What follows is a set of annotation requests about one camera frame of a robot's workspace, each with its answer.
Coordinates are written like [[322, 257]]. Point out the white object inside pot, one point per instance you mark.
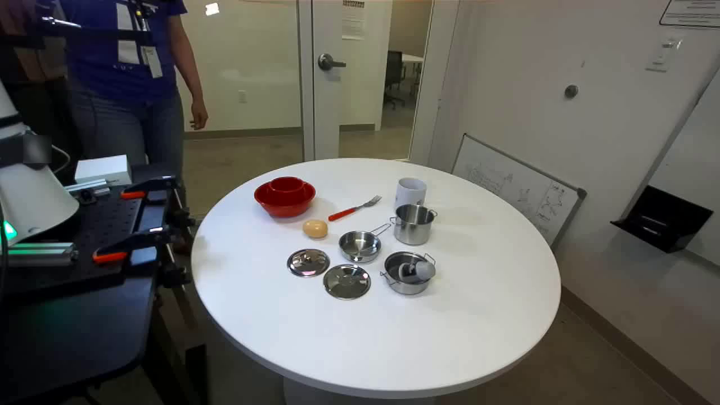
[[417, 269]]

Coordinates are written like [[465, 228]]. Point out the person's bare hand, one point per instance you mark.
[[199, 115]]

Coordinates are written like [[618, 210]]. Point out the beige egg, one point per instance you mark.
[[315, 228]]

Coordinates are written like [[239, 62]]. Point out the tall silver pot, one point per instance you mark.
[[413, 226]]

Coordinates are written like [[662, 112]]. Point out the silver lid with knob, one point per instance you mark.
[[308, 261]]

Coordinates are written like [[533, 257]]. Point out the white wall sign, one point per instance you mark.
[[691, 12]]

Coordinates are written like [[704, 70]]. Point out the black round wall knob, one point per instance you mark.
[[570, 91]]

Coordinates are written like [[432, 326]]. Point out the white box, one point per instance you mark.
[[102, 167]]

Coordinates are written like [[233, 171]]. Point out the whiteboard leaning on wall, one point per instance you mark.
[[518, 187]]

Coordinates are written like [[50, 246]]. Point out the small silver pan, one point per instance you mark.
[[359, 246]]

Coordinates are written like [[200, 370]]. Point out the red bowl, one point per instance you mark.
[[284, 197]]

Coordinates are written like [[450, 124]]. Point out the white light switch label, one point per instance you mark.
[[665, 54]]

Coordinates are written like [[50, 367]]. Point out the white cup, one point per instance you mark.
[[411, 192]]

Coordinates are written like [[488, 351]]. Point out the black robot cart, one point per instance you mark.
[[75, 329]]

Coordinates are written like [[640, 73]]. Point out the black wall tray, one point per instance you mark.
[[662, 219]]

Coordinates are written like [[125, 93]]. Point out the person in blue shirt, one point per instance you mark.
[[113, 67]]

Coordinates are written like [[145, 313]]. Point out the small steel dish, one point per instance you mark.
[[348, 281]]

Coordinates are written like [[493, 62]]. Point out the white door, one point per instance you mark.
[[326, 104]]

